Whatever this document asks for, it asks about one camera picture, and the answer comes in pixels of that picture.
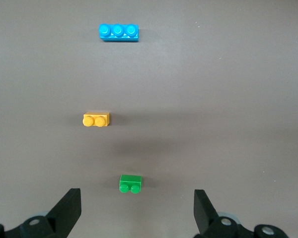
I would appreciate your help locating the green two-stud toy block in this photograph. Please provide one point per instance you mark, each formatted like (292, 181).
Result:
(130, 182)

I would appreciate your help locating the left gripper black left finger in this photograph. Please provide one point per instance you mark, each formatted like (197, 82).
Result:
(64, 213)

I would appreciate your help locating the blue three-stud toy block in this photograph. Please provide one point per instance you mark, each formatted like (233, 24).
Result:
(119, 36)

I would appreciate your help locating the yellow two-stud toy block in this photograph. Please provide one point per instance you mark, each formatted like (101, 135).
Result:
(96, 119)

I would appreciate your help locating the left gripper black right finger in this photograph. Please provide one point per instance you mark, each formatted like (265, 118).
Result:
(206, 213)

